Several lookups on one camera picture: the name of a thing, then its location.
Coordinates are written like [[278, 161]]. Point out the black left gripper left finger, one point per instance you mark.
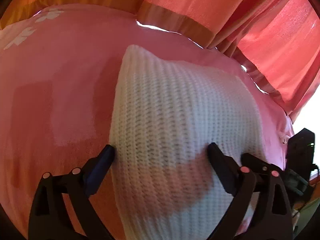
[[49, 218]]

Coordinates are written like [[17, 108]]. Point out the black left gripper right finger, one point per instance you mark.
[[272, 218]]

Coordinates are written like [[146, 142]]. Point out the white red black knit sweater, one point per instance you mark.
[[165, 115]]

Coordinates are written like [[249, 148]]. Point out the pink curtain with tan hem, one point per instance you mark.
[[278, 40]]

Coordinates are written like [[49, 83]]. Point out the pink patterned bed sheet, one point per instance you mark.
[[59, 71]]

